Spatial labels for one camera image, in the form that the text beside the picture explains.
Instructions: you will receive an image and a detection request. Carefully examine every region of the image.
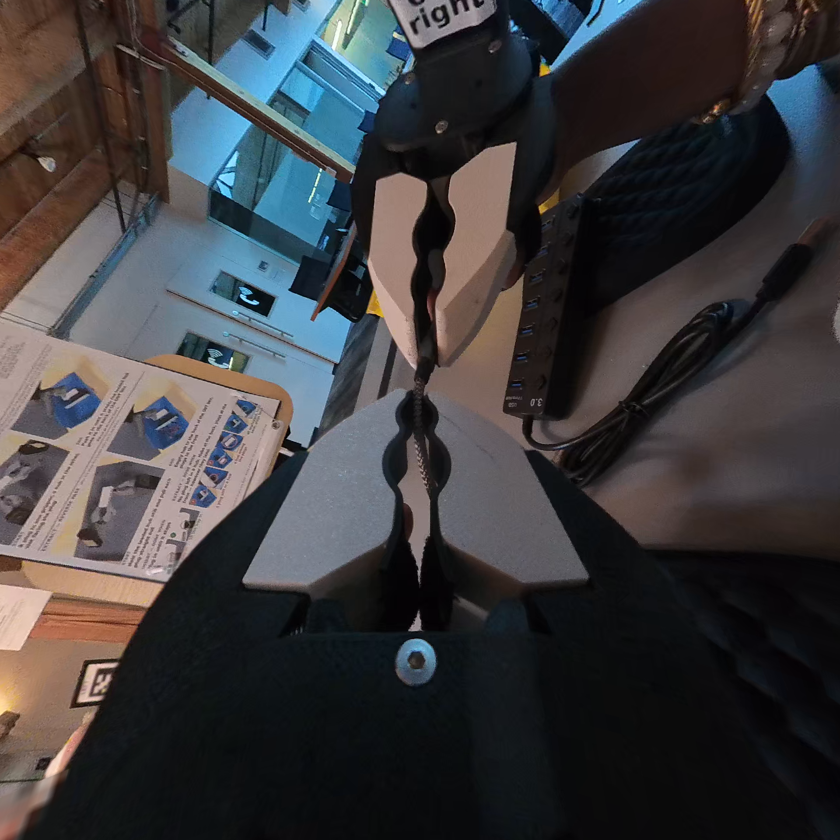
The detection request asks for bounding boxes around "wooden beam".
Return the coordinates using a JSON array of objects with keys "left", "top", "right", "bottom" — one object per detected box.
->
[{"left": 117, "top": 36, "right": 357, "bottom": 186}]

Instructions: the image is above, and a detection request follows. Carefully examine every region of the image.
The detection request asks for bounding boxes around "black usb hub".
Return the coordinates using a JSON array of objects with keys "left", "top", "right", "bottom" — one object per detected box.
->
[{"left": 502, "top": 193, "right": 598, "bottom": 421}]

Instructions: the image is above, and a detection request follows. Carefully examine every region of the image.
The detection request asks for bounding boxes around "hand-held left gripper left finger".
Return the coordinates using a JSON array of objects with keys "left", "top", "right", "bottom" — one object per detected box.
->
[{"left": 241, "top": 388, "right": 422, "bottom": 627}]

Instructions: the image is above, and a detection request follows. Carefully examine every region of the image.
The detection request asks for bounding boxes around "instruction poster with blue pictures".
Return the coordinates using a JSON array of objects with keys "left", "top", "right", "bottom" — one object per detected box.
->
[{"left": 0, "top": 318, "right": 283, "bottom": 581}]

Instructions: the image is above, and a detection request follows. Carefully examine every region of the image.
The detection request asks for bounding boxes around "black white marker tag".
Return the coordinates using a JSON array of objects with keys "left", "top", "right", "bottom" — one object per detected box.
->
[{"left": 69, "top": 658, "right": 120, "bottom": 710}]

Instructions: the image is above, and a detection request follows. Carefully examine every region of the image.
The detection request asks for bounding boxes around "thin black usb cable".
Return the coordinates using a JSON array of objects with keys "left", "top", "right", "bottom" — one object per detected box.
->
[{"left": 521, "top": 220, "right": 834, "bottom": 488}]

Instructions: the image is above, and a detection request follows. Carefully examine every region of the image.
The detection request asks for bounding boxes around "gold beaded bracelet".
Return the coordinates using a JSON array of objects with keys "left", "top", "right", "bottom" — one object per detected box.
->
[{"left": 699, "top": 0, "right": 840, "bottom": 126}]

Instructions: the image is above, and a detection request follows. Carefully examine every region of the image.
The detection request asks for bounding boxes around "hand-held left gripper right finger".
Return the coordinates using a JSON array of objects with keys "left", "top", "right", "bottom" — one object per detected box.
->
[{"left": 419, "top": 392, "right": 590, "bottom": 627}]

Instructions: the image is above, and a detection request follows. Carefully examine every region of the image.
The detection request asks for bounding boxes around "dark quilted cloth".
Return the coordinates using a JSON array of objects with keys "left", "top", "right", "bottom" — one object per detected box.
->
[{"left": 646, "top": 548, "right": 840, "bottom": 840}]

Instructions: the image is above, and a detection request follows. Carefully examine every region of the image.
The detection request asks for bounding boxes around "person's right hand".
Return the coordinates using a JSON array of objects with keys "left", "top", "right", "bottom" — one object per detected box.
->
[{"left": 554, "top": 0, "right": 756, "bottom": 191}]

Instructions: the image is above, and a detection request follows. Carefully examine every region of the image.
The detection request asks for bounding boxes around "braided usb cable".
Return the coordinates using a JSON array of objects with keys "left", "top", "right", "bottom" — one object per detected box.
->
[{"left": 403, "top": 217, "right": 448, "bottom": 506}]

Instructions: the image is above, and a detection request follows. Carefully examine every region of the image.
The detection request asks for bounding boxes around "white paper sheet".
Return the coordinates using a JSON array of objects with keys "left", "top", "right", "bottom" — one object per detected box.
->
[{"left": 0, "top": 584, "right": 52, "bottom": 652}]

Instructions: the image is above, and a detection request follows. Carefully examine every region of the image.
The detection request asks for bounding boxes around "phone icon window sign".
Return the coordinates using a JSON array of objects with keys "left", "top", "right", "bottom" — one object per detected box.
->
[
  {"left": 209, "top": 270, "right": 278, "bottom": 320},
  {"left": 176, "top": 331, "right": 252, "bottom": 374}
]

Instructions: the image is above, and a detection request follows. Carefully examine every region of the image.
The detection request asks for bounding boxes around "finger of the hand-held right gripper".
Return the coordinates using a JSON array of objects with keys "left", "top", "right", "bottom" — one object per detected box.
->
[
  {"left": 430, "top": 141, "right": 521, "bottom": 368},
  {"left": 366, "top": 171, "right": 435, "bottom": 368}
]

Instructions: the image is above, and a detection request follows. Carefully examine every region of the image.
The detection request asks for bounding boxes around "black quilted round pad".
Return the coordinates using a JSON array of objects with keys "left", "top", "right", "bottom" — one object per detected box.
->
[{"left": 584, "top": 98, "right": 791, "bottom": 316}]

